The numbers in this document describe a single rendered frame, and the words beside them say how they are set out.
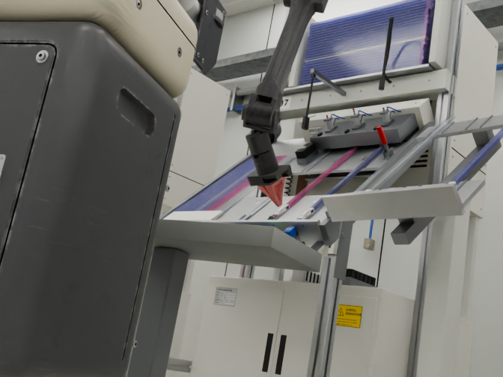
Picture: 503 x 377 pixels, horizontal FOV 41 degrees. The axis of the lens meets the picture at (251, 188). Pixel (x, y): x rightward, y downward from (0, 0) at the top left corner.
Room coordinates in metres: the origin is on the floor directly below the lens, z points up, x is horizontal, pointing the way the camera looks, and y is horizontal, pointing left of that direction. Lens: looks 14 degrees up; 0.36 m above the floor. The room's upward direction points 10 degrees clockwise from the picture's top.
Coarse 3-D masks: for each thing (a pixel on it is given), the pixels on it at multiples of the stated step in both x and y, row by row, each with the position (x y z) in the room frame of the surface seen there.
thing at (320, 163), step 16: (272, 144) 2.48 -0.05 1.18; (288, 144) 2.41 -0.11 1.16; (304, 144) 2.34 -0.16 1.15; (400, 144) 2.00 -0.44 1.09; (320, 160) 2.13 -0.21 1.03; (336, 160) 2.08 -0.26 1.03; (352, 160) 2.03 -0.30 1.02; (384, 160) 1.93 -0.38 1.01; (336, 176) 2.08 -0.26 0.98; (368, 176) 1.99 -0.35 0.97
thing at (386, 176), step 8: (448, 120) 1.66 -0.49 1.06; (440, 128) 1.64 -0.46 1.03; (432, 136) 1.62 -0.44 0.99; (424, 144) 1.60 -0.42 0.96; (416, 152) 1.58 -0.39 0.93; (400, 160) 1.56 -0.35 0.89; (408, 160) 1.56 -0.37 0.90; (392, 168) 1.53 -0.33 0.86; (384, 176) 1.52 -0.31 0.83; (376, 184) 1.50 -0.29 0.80
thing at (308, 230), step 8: (256, 224) 1.82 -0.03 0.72; (264, 224) 1.80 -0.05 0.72; (272, 224) 1.78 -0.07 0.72; (280, 224) 1.76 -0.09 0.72; (288, 224) 1.74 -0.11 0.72; (296, 224) 1.72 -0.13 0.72; (304, 224) 1.71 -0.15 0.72; (312, 224) 1.69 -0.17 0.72; (304, 232) 1.72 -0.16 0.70; (312, 232) 1.70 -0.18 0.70; (320, 232) 1.69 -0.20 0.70; (304, 240) 1.74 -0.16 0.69; (312, 240) 1.72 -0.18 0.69; (320, 240) 1.70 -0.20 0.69
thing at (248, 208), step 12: (240, 204) 2.04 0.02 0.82; (252, 204) 2.00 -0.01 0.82; (264, 204) 1.96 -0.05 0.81; (300, 204) 1.86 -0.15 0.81; (312, 204) 1.83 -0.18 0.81; (324, 204) 1.80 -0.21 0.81; (228, 216) 1.98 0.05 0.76; (240, 216) 1.95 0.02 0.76; (252, 216) 1.91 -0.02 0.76; (264, 216) 1.88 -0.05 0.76; (288, 216) 1.82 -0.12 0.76; (312, 216) 1.76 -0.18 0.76; (324, 216) 1.74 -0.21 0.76
